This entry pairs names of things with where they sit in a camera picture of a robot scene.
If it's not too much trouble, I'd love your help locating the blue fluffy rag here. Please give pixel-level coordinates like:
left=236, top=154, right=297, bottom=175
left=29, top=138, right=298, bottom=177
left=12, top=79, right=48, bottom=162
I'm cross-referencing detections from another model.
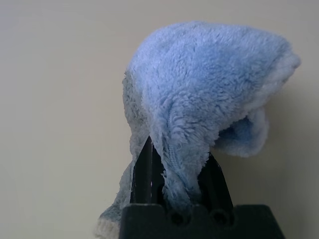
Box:
left=93, top=20, right=303, bottom=239

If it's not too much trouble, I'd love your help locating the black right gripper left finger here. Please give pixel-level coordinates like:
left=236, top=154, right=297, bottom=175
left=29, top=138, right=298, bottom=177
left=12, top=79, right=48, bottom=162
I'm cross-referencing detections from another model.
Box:
left=131, top=135, right=165, bottom=206

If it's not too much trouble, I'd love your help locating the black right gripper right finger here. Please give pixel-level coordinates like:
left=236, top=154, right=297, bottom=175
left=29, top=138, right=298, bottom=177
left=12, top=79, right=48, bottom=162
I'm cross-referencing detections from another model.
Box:
left=196, top=151, right=235, bottom=207

